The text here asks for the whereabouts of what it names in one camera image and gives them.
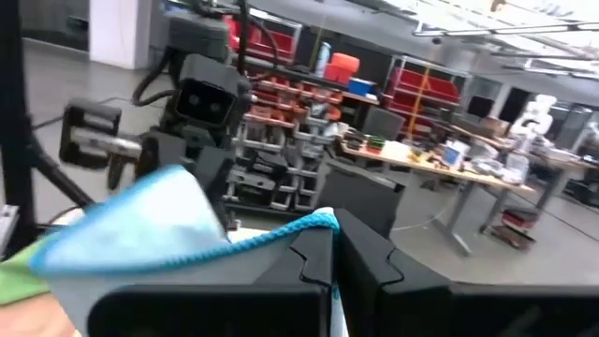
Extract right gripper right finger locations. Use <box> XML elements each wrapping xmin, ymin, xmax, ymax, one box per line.
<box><xmin>334</xmin><ymin>208</ymin><xmax>599</xmax><ymax>337</ymax></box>

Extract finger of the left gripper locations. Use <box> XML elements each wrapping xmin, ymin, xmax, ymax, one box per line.
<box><xmin>59</xmin><ymin>97</ymin><xmax>144</xmax><ymax>192</ymax></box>
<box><xmin>194</xmin><ymin>147</ymin><xmax>238</xmax><ymax>232</ymax></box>

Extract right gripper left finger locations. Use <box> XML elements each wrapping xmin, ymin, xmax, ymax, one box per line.
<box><xmin>87</xmin><ymin>223</ymin><xmax>336</xmax><ymax>337</ymax></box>

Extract light blue microfiber towel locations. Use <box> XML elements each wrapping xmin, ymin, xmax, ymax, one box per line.
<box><xmin>28</xmin><ymin>163</ymin><xmax>351</xmax><ymax>337</ymax></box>

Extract green microfiber towel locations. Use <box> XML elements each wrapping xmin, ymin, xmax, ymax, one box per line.
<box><xmin>0</xmin><ymin>236</ymin><xmax>53</xmax><ymax>306</ymax></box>

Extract metal rack with storage bins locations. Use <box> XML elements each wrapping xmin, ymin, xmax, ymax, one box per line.
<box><xmin>224</xmin><ymin>7</ymin><xmax>383</xmax><ymax>219</ymax></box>

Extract red and black box stack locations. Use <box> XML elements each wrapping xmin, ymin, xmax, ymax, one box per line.
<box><xmin>489</xmin><ymin>207</ymin><xmax>540</xmax><ymax>253</ymax></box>

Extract wooden desk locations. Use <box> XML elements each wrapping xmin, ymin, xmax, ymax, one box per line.
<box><xmin>340</xmin><ymin>135</ymin><xmax>538</xmax><ymax>257</ymax></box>
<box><xmin>514</xmin><ymin>147</ymin><xmax>599</xmax><ymax>212</ymax></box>

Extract light blue bottle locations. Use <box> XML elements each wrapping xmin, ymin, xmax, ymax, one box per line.
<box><xmin>314</xmin><ymin>40</ymin><xmax>333</xmax><ymax>79</ymax></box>

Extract orange box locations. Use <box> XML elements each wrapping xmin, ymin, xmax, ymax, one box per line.
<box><xmin>323</xmin><ymin>51</ymin><xmax>361</xmax><ymax>85</ymax></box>

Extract blue storage bin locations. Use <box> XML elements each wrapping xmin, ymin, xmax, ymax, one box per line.
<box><xmin>347</xmin><ymin>77</ymin><xmax>377</xmax><ymax>98</ymax></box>

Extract white robot figure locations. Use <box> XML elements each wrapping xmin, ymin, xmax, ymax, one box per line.
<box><xmin>508</xmin><ymin>93</ymin><xmax>559</xmax><ymax>141</ymax></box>

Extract metal rack with red bins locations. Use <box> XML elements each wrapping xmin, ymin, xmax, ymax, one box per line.
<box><xmin>382</xmin><ymin>54</ymin><xmax>472</xmax><ymax>141</ymax></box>

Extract ceiling light fixture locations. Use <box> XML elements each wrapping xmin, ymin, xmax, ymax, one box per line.
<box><xmin>412</xmin><ymin>21</ymin><xmax>599</xmax><ymax>38</ymax></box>

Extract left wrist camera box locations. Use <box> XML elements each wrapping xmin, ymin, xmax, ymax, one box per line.
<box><xmin>172</xmin><ymin>52</ymin><xmax>255</xmax><ymax>140</ymax></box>

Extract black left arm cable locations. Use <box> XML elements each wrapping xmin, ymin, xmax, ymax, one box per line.
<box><xmin>130</xmin><ymin>45</ymin><xmax>182</xmax><ymax>108</ymax></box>

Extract black metal table frame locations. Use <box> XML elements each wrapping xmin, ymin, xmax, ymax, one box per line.
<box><xmin>0</xmin><ymin>0</ymin><xmax>97</xmax><ymax>256</ymax></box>

